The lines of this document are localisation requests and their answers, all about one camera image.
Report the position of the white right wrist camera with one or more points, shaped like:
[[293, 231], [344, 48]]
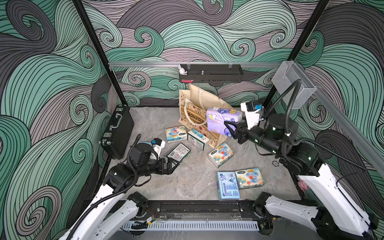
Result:
[[253, 113]]

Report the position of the floral canvas tote bag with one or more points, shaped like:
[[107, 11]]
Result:
[[193, 106]]

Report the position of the black carrying case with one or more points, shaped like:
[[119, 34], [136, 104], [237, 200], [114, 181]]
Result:
[[116, 136]]

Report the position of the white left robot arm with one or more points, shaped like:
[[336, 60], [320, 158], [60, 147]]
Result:
[[97, 222]]

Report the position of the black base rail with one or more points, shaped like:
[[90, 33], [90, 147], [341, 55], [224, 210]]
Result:
[[239, 209]]

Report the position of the black wall shelf tray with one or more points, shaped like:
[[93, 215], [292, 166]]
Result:
[[213, 73]]

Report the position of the white rabbit figurine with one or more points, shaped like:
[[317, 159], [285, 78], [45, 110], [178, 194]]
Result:
[[182, 71]]

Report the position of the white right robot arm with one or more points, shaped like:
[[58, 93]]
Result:
[[340, 217]]

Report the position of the elephant print tissue pack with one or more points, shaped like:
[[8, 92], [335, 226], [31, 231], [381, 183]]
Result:
[[176, 134], [249, 178], [221, 154]]

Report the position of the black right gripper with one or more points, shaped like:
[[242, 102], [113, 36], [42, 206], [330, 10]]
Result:
[[240, 131]]

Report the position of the clear acrylic wall holder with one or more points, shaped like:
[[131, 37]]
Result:
[[287, 74]]

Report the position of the green barcode tissue pack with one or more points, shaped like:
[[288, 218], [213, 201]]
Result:
[[179, 153]]

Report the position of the light blue wipes pack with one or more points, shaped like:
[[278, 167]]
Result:
[[228, 188]]

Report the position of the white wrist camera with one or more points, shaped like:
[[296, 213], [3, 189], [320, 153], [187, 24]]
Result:
[[253, 113], [157, 145]]

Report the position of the purple puppy tissue pack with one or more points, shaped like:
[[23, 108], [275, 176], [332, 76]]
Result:
[[217, 116]]

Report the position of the pink plush toy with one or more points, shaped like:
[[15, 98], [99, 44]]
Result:
[[302, 185]]

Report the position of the green blue tissue pack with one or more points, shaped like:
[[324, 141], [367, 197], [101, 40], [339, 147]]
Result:
[[198, 139]]

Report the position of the white slotted cable duct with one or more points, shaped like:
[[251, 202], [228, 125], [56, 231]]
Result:
[[248, 226]]

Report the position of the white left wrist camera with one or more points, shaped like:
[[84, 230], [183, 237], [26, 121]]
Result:
[[157, 145]]

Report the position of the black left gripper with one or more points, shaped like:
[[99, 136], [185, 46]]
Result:
[[167, 170]]

